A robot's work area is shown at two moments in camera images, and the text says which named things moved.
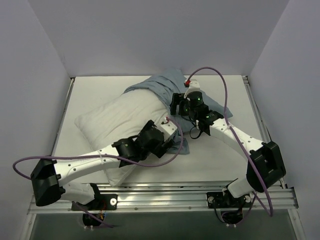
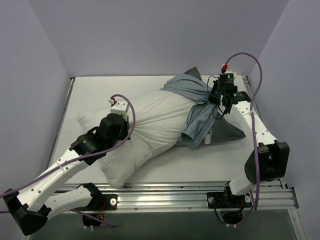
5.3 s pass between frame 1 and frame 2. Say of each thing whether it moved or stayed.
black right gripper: moved
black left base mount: stayed
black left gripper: moved
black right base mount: stayed
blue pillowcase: moved
